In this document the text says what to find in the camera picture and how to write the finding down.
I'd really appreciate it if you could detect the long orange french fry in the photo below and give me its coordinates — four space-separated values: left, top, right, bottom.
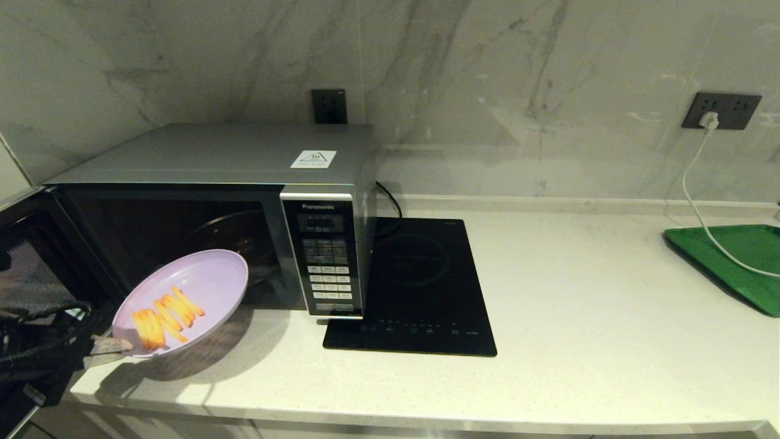
146 308 177 347

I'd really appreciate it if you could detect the black glass microwave door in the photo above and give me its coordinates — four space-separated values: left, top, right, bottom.
0 186 133 439

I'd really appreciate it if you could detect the lilac round plate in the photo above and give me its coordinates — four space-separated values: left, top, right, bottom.
112 249 249 359

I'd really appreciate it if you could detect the silver Panasonic microwave oven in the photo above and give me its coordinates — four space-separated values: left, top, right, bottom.
46 124 379 319

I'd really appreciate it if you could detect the cabinet front panel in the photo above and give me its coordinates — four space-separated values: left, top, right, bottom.
27 402 258 439
256 419 595 439

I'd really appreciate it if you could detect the white warning sticker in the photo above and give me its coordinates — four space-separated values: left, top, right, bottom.
290 150 337 170

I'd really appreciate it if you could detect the black induction cooktop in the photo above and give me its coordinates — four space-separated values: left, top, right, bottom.
322 218 497 358

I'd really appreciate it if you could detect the green plastic tray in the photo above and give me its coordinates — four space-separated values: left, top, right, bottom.
663 224 780 317

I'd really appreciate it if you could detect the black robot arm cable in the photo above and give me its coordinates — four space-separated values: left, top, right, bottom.
0 301 94 366

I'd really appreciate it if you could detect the thin black cable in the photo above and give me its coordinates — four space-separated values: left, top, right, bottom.
375 181 403 221

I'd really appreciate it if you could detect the small black wall socket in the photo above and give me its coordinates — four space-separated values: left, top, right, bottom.
311 89 348 125

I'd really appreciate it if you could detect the white power cable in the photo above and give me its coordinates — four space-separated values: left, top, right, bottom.
680 130 780 279

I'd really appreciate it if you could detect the wide black wall socket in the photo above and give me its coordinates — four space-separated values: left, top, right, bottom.
682 91 762 130

